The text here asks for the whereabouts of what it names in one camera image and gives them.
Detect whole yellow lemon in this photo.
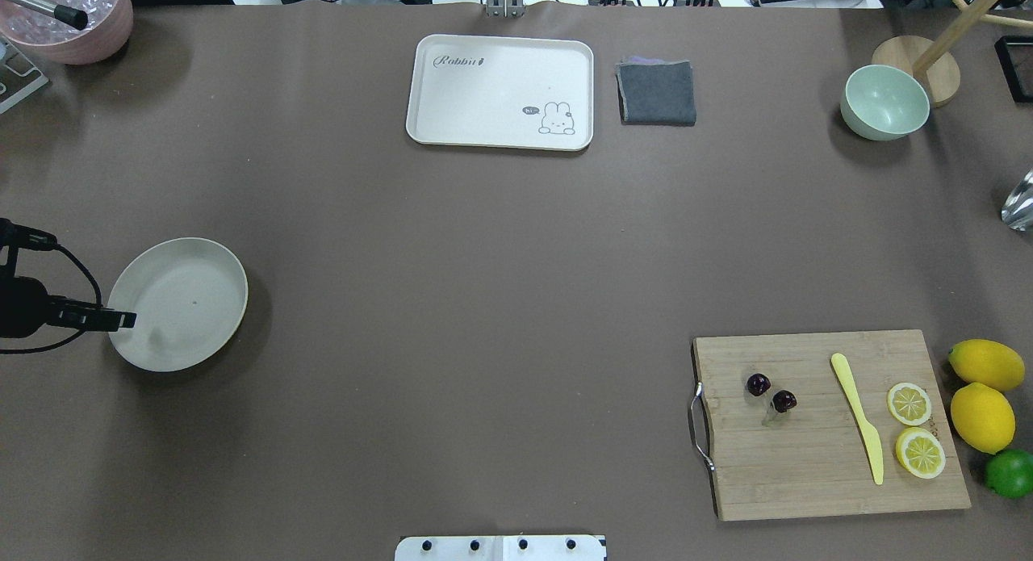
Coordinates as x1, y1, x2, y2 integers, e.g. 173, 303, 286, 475
947, 339, 1026, 392
951, 382, 1018, 454

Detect metal pestle black tip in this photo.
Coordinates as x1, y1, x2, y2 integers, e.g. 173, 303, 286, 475
3, 0, 89, 31

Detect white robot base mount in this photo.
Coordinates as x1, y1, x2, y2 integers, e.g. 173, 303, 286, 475
394, 534, 608, 560

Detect pink bowl with ice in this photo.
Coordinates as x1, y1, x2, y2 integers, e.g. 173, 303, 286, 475
1, 0, 133, 65

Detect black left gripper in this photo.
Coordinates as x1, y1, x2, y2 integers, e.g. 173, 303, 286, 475
1, 277, 137, 339

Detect beige round plate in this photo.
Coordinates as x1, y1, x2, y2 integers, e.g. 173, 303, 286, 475
108, 237, 249, 373

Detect cream rabbit tray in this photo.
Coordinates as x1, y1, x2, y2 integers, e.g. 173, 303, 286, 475
405, 34, 595, 152

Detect mint green bowl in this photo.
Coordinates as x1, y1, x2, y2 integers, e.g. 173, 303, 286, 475
839, 65, 932, 141

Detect grey folded cloth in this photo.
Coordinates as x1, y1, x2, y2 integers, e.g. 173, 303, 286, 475
616, 57, 697, 127

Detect green lime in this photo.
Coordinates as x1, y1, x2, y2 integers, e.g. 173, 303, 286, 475
985, 450, 1032, 499

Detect dark red cherry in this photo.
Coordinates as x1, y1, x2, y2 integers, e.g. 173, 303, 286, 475
746, 373, 772, 398
771, 389, 799, 414

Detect wooden cutting board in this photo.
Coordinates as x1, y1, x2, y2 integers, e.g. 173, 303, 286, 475
692, 329, 971, 521

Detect yellow plastic knife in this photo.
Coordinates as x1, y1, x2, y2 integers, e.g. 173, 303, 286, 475
829, 352, 885, 485

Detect white cup rack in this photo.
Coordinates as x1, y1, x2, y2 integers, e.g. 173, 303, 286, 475
1, 36, 49, 115

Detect metal scoop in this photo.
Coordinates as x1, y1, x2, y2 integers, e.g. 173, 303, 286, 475
1000, 169, 1033, 232

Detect wooden cup stand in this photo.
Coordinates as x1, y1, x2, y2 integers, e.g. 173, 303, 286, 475
871, 0, 1032, 107

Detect lemon slice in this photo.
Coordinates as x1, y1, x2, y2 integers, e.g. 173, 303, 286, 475
894, 426, 946, 479
886, 382, 933, 426

